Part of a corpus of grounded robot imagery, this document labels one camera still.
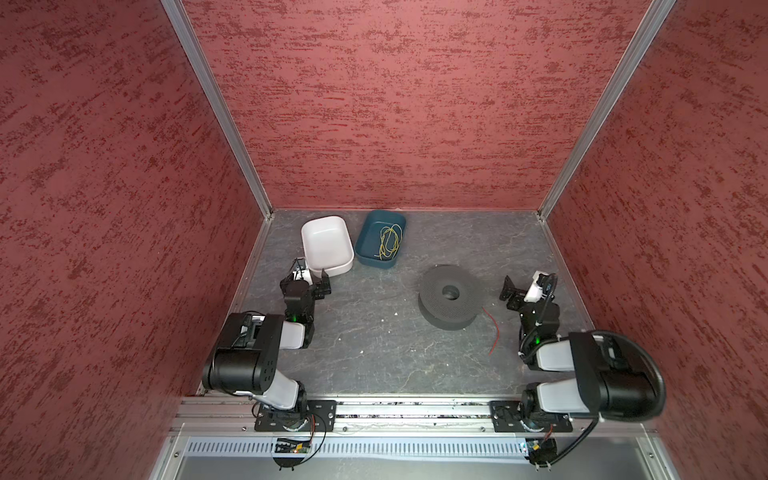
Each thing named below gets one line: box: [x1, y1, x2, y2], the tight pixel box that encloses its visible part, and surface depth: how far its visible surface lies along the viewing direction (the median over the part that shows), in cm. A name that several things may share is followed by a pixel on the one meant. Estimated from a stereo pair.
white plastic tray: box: [300, 215, 355, 277], surface depth 109 cm
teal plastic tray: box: [355, 210, 407, 269], surface depth 112 cm
